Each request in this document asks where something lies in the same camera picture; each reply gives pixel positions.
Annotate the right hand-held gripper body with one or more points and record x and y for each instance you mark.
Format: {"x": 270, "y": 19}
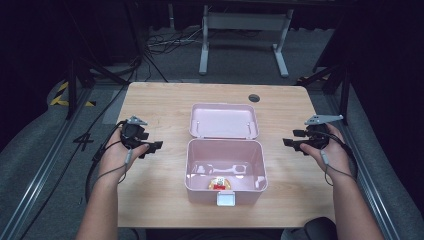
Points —
{"x": 320, "y": 138}

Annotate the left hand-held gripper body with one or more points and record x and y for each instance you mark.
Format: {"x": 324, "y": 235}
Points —
{"x": 130, "y": 135}

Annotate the person's right hand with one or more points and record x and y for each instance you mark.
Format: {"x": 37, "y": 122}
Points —
{"x": 336, "y": 156}

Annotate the person's left hand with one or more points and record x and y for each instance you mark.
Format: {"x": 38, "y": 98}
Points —
{"x": 115, "y": 158}

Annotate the black tripod stand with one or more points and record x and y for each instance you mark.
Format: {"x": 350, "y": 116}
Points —
{"x": 345, "y": 90}
{"x": 71, "y": 86}

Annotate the pink plastic storage box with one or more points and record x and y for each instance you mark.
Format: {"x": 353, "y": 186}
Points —
{"x": 225, "y": 160}

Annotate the small yellow red toy figure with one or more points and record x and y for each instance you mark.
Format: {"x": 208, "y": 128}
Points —
{"x": 219, "y": 184}

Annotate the yellow black floor tape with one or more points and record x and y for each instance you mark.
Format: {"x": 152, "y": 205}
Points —
{"x": 58, "y": 99}

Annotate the person's dark clothed knee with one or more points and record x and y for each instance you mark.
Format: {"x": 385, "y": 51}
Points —
{"x": 316, "y": 229}

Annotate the white metal table frame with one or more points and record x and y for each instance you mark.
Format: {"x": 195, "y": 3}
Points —
{"x": 246, "y": 21}

